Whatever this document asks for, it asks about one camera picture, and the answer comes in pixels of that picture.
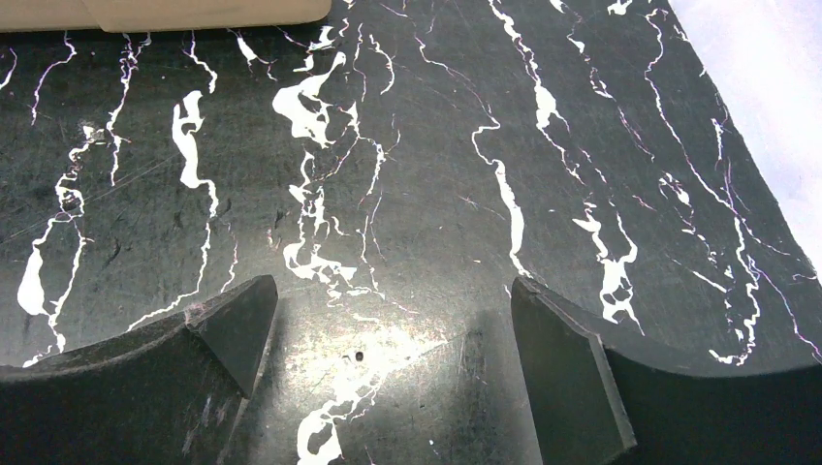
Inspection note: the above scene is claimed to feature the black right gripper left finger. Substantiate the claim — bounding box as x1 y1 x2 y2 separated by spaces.
1 275 278 464

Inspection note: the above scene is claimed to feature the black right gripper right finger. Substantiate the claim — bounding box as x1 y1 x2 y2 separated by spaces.
511 277 821 464

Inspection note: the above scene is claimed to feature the tan plastic toolbox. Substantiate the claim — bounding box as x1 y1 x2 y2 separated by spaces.
1 0 332 33

